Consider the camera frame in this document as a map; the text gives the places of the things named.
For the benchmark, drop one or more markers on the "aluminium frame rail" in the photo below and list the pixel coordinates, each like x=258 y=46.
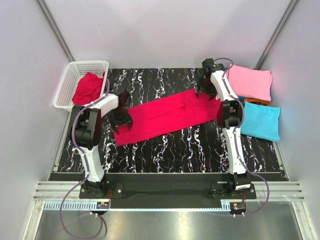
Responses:
x=275 y=190

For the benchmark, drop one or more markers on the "white plastic basket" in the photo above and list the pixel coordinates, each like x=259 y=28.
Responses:
x=72 y=74

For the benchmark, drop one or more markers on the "crimson t shirt in basket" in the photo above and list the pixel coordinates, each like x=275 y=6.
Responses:
x=88 y=89

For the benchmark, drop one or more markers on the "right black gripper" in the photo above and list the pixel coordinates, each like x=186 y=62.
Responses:
x=211 y=92

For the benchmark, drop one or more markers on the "folded cyan t shirt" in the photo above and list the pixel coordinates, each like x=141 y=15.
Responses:
x=261 y=122

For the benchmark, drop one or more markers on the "folded pink t shirt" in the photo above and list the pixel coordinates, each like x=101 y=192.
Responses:
x=250 y=83

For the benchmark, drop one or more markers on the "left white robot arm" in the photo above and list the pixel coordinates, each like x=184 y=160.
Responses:
x=85 y=131

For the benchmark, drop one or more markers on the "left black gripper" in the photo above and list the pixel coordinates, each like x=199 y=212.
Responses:
x=127 y=120

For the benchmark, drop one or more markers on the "folded orange t shirt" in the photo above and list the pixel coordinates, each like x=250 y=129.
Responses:
x=257 y=101

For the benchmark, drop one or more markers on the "crimson t shirt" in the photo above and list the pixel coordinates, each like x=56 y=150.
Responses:
x=88 y=89
x=167 y=115

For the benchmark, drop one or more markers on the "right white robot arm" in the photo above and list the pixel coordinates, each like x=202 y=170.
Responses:
x=230 y=117

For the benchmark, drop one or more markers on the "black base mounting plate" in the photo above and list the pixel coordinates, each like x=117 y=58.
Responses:
x=165 y=203

